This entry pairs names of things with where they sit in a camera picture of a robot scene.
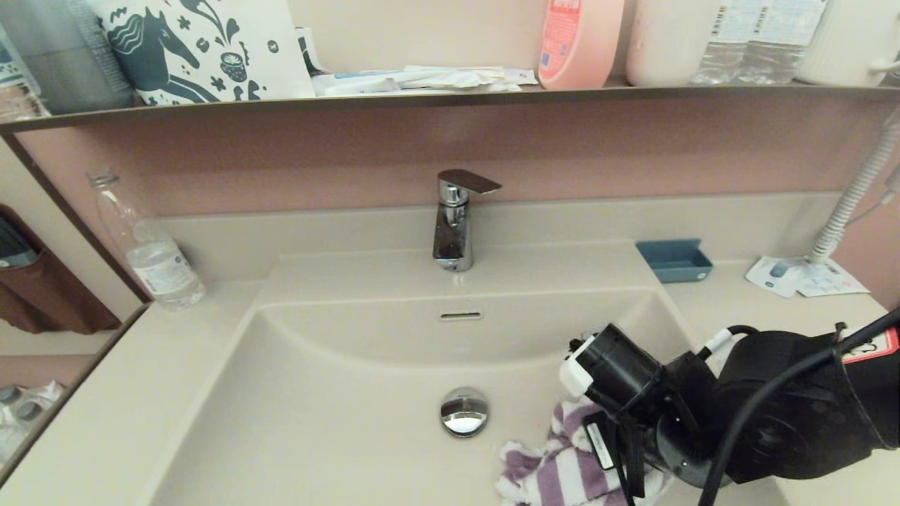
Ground purple white striped towel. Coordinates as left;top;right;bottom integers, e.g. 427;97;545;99
495;401;677;506

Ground brown shelf ledge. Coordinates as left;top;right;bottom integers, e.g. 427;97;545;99
0;77;900;136

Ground dark grey item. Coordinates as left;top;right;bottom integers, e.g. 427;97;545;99
0;221;39;271

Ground clear plastic water bottle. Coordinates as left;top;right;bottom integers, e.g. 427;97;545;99
690;0;753;85
88;170;207;312
735;0;827;85

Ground chrome faucet body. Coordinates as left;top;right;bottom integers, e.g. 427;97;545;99
432;183;474;273

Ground white printed leaflet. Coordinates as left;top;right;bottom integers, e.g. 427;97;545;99
796;259;871;298

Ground pink plastic bottle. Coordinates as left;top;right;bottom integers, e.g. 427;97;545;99
537;0;625;90

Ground chrome faucet lever handle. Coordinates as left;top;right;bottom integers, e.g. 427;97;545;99
437;169;503;196

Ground flat white packet blue stripe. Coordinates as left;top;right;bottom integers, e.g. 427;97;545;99
312;70;404;97

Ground white cream container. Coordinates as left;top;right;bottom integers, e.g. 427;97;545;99
624;0;721;87

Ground white ribbed mug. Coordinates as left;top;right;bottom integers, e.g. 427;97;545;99
795;0;900;86

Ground thin white cable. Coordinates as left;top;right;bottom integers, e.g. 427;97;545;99
842;187;900;228

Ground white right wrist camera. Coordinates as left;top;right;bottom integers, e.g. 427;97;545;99
558;342;597;398

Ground white paper leaflets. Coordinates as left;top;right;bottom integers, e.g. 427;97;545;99
745;255;809;298

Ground white bag blue horse print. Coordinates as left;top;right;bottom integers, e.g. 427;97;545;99
88;0;316;108

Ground long white sachet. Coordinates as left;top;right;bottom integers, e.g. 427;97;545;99
403;65;507;91

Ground beige wash basin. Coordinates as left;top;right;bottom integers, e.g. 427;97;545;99
134;243;792;506

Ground clear printed packet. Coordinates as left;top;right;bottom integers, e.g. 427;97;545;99
0;25;49;122

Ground blue soap dish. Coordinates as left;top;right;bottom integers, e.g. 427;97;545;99
635;238;714;283

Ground white coiled hose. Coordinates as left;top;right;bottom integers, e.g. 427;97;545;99
807;109;900;265

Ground chrome drain stopper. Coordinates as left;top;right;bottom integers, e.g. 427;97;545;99
440;387;489;439

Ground clear wrapped bottles pack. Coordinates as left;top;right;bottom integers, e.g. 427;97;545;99
0;382;65;468

